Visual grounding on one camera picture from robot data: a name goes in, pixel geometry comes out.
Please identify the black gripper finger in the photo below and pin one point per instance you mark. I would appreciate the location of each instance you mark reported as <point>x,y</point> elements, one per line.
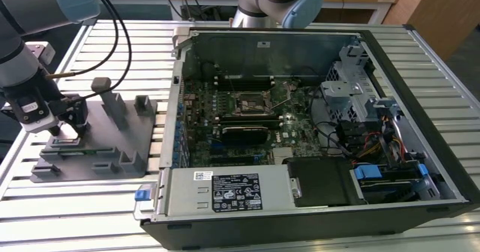
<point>81,122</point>
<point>56,129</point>

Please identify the silver topped CPU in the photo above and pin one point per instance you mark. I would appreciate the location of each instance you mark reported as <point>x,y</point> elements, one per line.
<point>67,141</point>

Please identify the straight locking lever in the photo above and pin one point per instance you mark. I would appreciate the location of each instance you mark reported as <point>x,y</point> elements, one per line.
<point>231,83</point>

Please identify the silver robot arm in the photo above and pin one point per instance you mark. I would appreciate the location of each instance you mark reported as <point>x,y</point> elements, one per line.
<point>23,66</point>

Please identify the CPU socket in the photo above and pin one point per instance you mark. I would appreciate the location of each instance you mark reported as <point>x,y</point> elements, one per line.
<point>251,103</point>

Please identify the grey parts rack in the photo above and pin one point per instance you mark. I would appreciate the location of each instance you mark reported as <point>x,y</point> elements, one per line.
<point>108,145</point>

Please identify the blue power supply latch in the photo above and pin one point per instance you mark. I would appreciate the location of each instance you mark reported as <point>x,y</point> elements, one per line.
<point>141,195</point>

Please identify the silver power supply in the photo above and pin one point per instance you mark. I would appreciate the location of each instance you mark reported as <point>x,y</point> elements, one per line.
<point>180,193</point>

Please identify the silver case latch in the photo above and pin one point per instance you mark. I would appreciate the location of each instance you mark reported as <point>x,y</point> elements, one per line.
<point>180,38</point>

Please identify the black expansion slot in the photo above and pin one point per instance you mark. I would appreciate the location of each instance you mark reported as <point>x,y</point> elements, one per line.
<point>232,160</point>

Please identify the black graphics card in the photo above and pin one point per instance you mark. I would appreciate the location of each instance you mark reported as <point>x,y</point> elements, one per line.
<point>243,136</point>

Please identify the silver finned heatsink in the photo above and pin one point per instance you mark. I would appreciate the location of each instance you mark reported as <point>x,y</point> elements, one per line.
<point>283,155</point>

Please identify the green motherboard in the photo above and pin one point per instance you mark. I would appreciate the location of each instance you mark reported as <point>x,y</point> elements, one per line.
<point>300,128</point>

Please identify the black PC case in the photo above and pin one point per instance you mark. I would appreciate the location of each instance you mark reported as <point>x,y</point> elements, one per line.
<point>263,232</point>

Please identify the black plastic shroud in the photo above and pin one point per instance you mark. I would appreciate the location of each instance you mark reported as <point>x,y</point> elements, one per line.
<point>323,181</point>

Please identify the silver drive cage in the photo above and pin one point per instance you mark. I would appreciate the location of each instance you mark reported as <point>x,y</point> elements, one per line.
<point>337,93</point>

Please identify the blue disk carrier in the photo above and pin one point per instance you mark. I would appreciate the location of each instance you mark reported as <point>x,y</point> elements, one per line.
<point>365,173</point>

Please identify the black disk bay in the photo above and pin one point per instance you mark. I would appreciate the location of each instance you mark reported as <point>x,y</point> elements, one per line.
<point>389,193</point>

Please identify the small blue bay clip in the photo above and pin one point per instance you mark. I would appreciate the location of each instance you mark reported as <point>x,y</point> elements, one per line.
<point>421,170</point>

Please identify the wooden cabinet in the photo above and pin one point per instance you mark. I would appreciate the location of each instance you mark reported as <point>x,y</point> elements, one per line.
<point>443,18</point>

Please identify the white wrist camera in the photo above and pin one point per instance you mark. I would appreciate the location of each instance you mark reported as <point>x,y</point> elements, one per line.
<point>29,117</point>

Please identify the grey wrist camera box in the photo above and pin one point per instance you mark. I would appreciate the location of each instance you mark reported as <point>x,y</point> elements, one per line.
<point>43,52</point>

